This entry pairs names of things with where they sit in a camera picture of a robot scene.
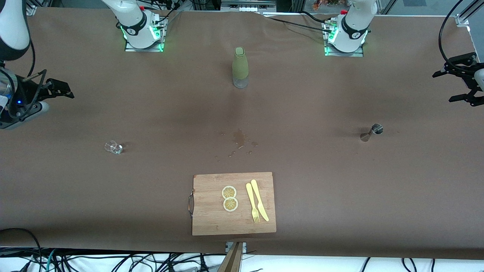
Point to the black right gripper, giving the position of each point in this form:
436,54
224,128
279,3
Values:
31,91

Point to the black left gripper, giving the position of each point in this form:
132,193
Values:
467,73

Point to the clear glass cup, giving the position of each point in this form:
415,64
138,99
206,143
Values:
114,147

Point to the steel double jigger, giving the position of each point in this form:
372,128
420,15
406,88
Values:
375,130

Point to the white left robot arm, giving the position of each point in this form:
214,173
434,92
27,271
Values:
359,9

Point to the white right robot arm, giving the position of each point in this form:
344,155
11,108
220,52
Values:
13,26

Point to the brown table cover mat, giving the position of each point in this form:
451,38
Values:
113,207

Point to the colourful snack packages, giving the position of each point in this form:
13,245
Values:
329,3

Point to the green sleeved glass bottle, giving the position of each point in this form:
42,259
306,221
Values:
240,64

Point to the wooden cutting board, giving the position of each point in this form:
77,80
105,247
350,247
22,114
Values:
211,211

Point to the lemon slice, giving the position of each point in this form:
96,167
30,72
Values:
230,204
228,192

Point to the white power strip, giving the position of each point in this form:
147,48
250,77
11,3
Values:
247,5

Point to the yellow plastic fork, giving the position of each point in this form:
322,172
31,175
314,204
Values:
250,198

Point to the yellow plastic knife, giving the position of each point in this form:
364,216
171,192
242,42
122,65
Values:
259,198

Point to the white side desk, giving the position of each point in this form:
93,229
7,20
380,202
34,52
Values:
302,265

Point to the aluminium frame piece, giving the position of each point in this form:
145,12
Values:
462,19
32,9

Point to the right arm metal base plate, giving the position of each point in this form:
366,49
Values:
151,48

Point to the metal post bracket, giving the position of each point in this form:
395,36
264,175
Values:
228,245

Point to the wooden camera post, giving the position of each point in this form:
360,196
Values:
231,262

